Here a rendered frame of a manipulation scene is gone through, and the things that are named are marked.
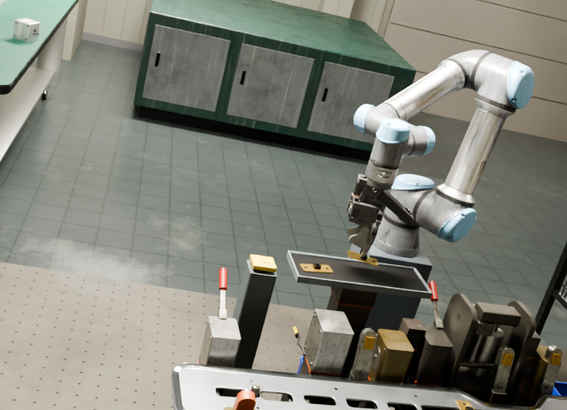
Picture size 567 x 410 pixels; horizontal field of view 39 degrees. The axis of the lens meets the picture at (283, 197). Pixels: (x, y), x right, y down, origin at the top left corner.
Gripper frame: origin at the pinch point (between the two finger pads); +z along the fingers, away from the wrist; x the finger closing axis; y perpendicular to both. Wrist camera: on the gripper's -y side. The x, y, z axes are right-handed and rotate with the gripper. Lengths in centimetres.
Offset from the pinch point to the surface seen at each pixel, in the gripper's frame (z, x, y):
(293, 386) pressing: 22.0, 34.0, 14.2
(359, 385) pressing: 21.9, 27.9, -2.0
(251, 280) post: 10.0, 10.2, 27.7
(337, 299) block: 12.9, 5.0, 4.4
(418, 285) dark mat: 5.9, 0.7, -16.1
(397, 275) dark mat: 5.9, -2.7, -11.0
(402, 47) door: 55, -697, -128
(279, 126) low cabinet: 104, -454, -1
